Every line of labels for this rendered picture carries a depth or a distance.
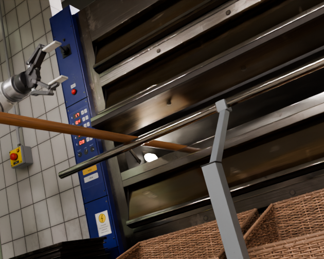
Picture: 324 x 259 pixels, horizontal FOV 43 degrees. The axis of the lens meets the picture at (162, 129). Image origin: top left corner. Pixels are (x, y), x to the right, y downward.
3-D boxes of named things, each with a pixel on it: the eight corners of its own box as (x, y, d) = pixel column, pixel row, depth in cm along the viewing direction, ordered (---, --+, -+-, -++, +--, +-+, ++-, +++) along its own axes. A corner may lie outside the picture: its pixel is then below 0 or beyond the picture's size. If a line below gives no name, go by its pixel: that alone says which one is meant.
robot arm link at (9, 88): (23, 104, 156) (33, 97, 153) (2, 99, 148) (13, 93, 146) (20, 82, 159) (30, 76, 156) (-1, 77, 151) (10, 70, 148)
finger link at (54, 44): (48, 53, 147) (48, 51, 147) (61, 44, 144) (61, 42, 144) (41, 51, 145) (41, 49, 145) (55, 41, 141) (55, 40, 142)
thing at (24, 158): (21, 169, 226) (19, 152, 229) (33, 163, 222) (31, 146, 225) (10, 168, 220) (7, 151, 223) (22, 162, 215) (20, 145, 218)
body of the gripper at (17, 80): (28, 76, 155) (44, 66, 151) (31, 96, 153) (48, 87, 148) (11, 72, 149) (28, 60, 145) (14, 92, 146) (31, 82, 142)
